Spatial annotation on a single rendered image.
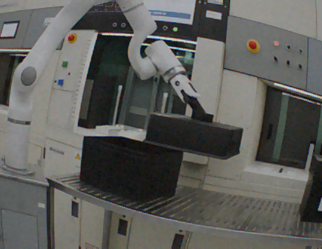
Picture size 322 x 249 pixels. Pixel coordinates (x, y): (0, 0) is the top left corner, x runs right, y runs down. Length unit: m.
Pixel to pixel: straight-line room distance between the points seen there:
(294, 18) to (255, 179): 0.82
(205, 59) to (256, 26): 0.33
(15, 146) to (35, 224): 0.31
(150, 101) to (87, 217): 1.05
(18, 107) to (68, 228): 1.03
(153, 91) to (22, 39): 1.08
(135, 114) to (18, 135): 1.65
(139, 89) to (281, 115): 1.13
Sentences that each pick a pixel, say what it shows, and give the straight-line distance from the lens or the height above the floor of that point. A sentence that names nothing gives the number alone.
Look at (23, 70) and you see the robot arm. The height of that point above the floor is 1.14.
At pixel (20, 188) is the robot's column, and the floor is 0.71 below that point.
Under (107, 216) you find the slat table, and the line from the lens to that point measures 2.11.
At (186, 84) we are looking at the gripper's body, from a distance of 1.63.
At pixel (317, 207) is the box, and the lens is 1.54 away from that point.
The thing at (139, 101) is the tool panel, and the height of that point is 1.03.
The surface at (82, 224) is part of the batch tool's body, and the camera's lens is 2.27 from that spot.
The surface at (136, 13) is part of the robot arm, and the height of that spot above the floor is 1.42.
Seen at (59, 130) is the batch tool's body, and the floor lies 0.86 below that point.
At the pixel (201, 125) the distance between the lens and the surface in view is 1.50.
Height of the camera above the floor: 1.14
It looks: 4 degrees down
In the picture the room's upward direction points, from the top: 10 degrees clockwise
